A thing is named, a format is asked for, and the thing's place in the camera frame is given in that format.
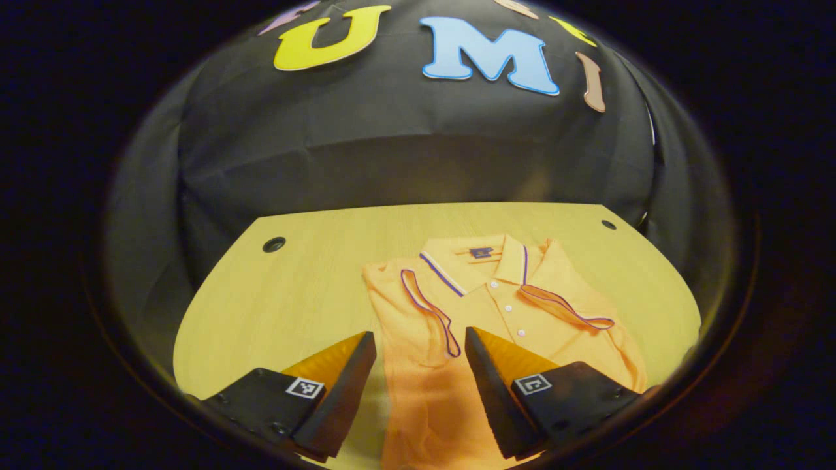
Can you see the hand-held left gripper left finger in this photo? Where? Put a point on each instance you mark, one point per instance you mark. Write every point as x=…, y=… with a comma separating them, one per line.
x=343, y=391

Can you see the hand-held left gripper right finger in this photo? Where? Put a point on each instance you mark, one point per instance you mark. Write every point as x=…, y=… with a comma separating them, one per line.
x=496, y=398

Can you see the orange T-shirt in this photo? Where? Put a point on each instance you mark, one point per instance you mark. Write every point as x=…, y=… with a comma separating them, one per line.
x=496, y=307

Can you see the black backdrop cloth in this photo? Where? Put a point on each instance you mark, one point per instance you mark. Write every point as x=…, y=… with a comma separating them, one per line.
x=405, y=150

